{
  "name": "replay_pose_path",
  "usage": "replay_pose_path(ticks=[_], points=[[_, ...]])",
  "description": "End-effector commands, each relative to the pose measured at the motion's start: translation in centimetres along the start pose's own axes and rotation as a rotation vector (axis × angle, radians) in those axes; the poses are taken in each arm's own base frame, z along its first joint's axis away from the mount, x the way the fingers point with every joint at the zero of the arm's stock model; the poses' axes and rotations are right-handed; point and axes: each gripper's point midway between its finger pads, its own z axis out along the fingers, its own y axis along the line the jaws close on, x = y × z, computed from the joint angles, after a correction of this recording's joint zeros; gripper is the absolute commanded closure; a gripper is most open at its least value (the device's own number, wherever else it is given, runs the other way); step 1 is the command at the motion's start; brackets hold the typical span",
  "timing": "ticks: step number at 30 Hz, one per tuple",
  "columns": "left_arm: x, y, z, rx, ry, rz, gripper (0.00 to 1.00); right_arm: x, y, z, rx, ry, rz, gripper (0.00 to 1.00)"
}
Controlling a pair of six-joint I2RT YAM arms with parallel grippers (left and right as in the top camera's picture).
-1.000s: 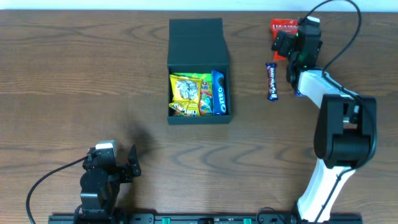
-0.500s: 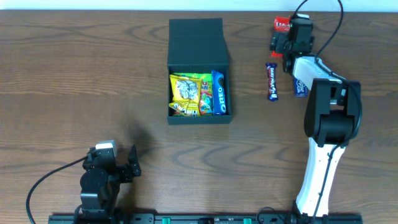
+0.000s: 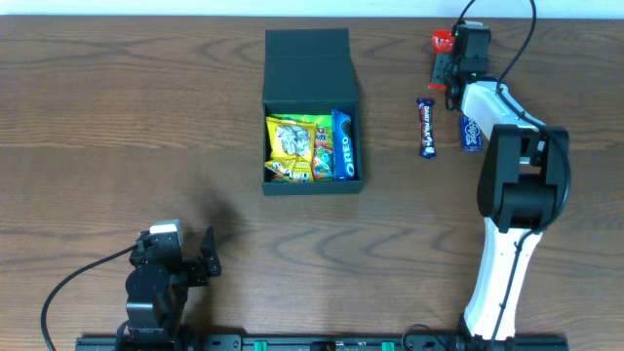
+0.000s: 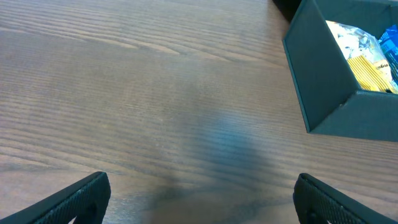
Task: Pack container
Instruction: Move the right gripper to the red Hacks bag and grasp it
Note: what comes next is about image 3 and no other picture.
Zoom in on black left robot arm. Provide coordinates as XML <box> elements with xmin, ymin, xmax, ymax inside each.
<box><xmin>114</xmin><ymin>219</ymin><xmax>221</xmax><ymax>350</ymax></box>

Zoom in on Haribo gummy bag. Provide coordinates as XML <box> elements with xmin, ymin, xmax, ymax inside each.
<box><xmin>268</xmin><ymin>114</ymin><xmax>333</xmax><ymax>182</ymax></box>

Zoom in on dark green open box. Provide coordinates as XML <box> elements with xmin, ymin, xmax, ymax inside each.
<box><xmin>262</xmin><ymin>28</ymin><xmax>365</xmax><ymax>196</ymax></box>

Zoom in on small blue candy pack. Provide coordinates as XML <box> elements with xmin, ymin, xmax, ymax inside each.
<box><xmin>459</xmin><ymin>115</ymin><xmax>483</xmax><ymax>152</ymax></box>

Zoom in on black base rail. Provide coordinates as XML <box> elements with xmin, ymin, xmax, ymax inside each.
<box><xmin>75</xmin><ymin>333</ymin><xmax>569</xmax><ymax>351</ymax></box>

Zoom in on blue Oreo pack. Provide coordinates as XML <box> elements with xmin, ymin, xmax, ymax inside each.
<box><xmin>331</xmin><ymin>109</ymin><xmax>356</xmax><ymax>180</ymax></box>

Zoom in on red snack bag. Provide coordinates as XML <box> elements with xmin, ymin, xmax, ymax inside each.
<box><xmin>428</xmin><ymin>29</ymin><xmax>454</xmax><ymax>90</ymax></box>

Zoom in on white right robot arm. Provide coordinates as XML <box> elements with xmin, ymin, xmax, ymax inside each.
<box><xmin>432</xmin><ymin>20</ymin><xmax>571</xmax><ymax>348</ymax></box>

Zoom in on Dairy Milk chocolate bar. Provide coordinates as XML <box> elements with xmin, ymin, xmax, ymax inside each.
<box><xmin>417</xmin><ymin>97</ymin><xmax>437</xmax><ymax>159</ymax></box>

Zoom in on yellow snack bag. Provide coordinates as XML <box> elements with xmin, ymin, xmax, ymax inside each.
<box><xmin>264</xmin><ymin>117</ymin><xmax>316</xmax><ymax>183</ymax></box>

